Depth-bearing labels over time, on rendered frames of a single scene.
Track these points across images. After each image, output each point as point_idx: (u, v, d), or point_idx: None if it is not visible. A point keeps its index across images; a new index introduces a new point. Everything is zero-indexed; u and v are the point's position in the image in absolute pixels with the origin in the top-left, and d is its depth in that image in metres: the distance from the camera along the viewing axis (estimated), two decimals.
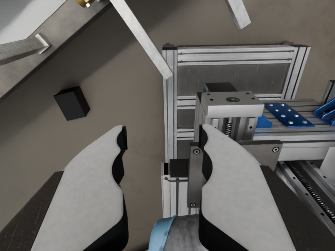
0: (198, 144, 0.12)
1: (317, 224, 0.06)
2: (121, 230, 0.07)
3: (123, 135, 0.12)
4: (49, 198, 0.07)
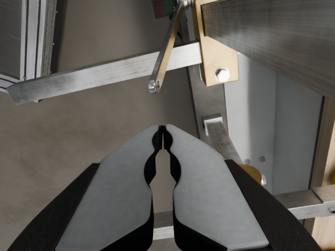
0: (164, 146, 0.12)
1: (280, 207, 0.07)
2: (146, 233, 0.07)
3: (159, 135, 0.12)
4: (84, 188, 0.08)
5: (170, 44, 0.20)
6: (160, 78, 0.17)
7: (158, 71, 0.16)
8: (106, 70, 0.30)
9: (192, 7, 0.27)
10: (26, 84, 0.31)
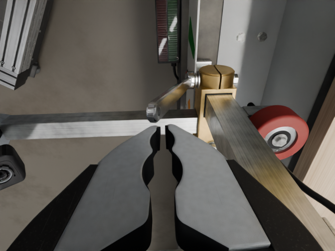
0: (166, 146, 0.12)
1: (282, 208, 0.07)
2: (144, 233, 0.07)
3: (157, 136, 0.12)
4: (82, 189, 0.08)
5: (176, 92, 0.18)
6: (162, 109, 0.14)
7: (162, 99, 0.14)
8: (106, 126, 0.31)
9: (198, 87, 0.29)
10: (22, 125, 0.31)
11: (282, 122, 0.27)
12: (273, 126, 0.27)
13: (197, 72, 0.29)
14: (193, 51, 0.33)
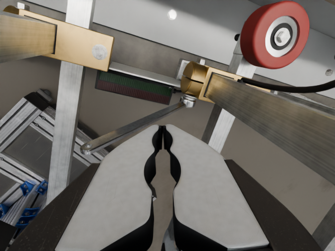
0: (164, 146, 0.12)
1: (280, 207, 0.07)
2: (146, 233, 0.07)
3: (159, 135, 0.12)
4: (84, 188, 0.08)
5: (132, 124, 0.24)
6: (95, 143, 0.21)
7: (93, 139, 0.21)
8: None
9: (192, 97, 0.31)
10: None
11: (261, 33, 0.25)
12: (260, 44, 0.25)
13: (184, 93, 0.33)
14: None
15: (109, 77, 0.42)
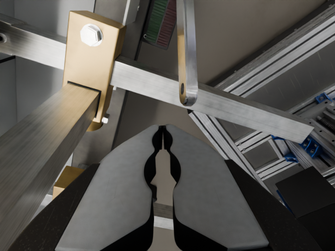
0: (164, 146, 0.12)
1: (280, 207, 0.07)
2: (146, 233, 0.07)
3: (159, 135, 0.12)
4: (84, 188, 0.08)
5: None
6: (182, 74, 0.10)
7: (178, 76, 0.11)
8: None
9: None
10: None
11: None
12: None
13: None
14: None
15: (153, 28, 0.32)
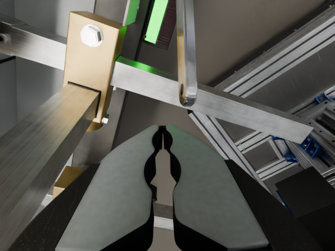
0: (164, 146, 0.12)
1: (280, 207, 0.07)
2: (146, 233, 0.07)
3: (159, 135, 0.12)
4: (84, 188, 0.08)
5: None
6: (181, 74, 0.10)
7: (178, 76, 0.11)
8: None
9: None
10: None
11: None
12: None
13: None
14: None
15: (153, 28, 0.32)
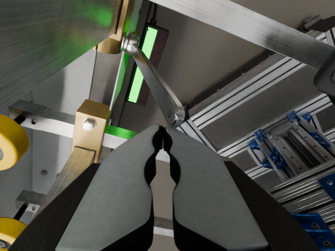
0: (163, 148, 0.12)
1: (279, 209, 0.07)
2: (146, 233, 0.07)
3: (159, 135, 0.12)
4: (84, 188, 0.08)
5: (148, 79, 0.17)
6: (166, 106, 0.12)
7: (162, 113, 0.13)
8: (227, 21, 0.23)
9: (124, 35, 0.25)
10: (311, 64, 0.26)
11: None
12: None
13: (122, 51, 0.26)
14: (125, 52, 0.32)
15: (134, 93, 0.45)
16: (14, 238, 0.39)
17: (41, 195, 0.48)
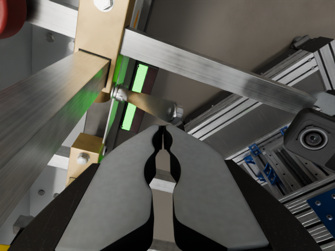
0: (164, 146, 0.12)
1: (280, 207, 0.07)
2: (146, 233, 0.07)
3: (159, 135, 0.12)
4: (84, 188, 0.08)
5: (141, 103, 0.18)
6: (164, 108, 0.13)
7: (160, 117, 0.13)
8: (205, 75, 0.26)
9: (114, 83, 0.28)
10: (284, 108, 0.29)
11: None
12: None
13: (112, 98, 0.29)
14: None
15: (127, 122, 0.47)
16: None
17: None
